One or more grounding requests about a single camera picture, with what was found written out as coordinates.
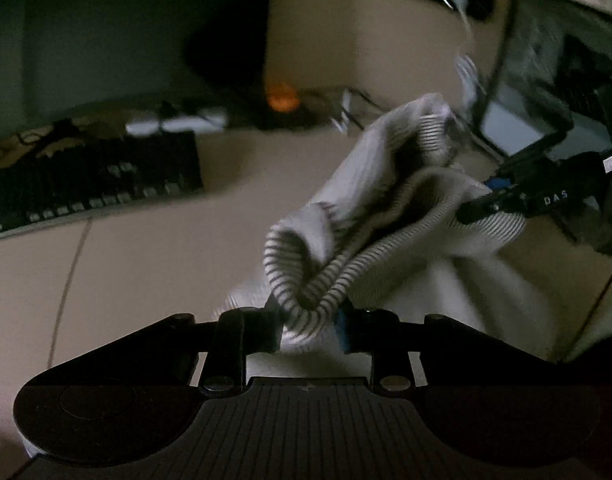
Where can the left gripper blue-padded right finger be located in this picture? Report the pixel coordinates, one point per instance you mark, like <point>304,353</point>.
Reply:
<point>373,332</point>

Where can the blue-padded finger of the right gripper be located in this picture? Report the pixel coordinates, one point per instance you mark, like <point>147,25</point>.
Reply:
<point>500,184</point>

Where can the orange round object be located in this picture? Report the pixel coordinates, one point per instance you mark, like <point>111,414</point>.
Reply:
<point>283,98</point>

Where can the black computer keyboard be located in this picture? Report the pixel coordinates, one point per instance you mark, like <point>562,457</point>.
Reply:
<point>93,176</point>

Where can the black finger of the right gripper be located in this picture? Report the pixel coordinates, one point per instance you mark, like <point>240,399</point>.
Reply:
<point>502,200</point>

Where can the beige ribbed knit garment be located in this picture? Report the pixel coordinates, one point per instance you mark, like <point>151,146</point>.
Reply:
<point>383,233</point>

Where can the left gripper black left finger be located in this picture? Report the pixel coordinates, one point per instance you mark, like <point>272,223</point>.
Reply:
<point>251,330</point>

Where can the curved black computer monitor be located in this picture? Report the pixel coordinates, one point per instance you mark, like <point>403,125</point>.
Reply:
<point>69,58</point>

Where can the white monitor stand base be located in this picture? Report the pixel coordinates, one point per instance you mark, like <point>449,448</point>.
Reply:
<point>213,120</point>

